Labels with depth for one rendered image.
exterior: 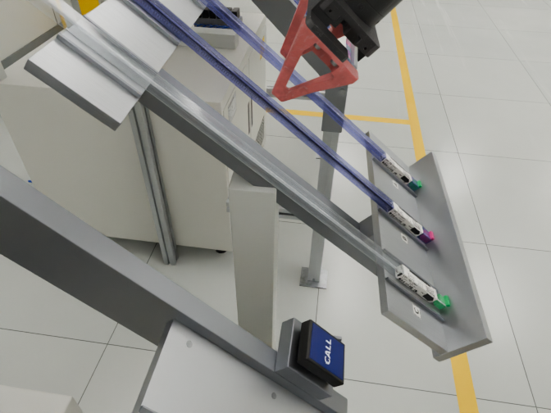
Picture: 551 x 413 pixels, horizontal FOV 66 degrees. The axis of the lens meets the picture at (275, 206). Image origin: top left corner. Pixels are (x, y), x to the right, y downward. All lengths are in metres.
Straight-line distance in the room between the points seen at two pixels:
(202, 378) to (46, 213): 0.17
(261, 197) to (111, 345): 0.95
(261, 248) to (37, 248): 0.33
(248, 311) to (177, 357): 0.38
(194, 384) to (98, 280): 0.11
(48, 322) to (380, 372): 1.00
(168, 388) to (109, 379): 1.01
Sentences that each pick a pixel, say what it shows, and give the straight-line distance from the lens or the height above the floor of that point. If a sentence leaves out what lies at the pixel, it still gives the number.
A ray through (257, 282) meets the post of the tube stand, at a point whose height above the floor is 0.63.
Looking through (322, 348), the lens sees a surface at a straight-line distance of 0.40.
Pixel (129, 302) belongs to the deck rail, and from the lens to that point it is 0.35.
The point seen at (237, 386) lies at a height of 0.80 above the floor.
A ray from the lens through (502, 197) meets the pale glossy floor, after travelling 2.01.
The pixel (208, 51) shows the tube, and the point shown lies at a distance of 0.47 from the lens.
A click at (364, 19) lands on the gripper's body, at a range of 0.42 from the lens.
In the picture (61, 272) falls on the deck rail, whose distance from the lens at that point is 0.35.
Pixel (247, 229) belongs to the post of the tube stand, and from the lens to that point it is 0.57.
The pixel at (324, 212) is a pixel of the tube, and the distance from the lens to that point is 0.42.
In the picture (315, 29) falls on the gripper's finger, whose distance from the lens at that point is 0.37.
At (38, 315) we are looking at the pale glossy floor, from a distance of 1.54.
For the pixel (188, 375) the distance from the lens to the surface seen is 0.35.
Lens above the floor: 1.14
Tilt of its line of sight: 42 degrees down
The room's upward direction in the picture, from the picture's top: 1 degrees clockwise
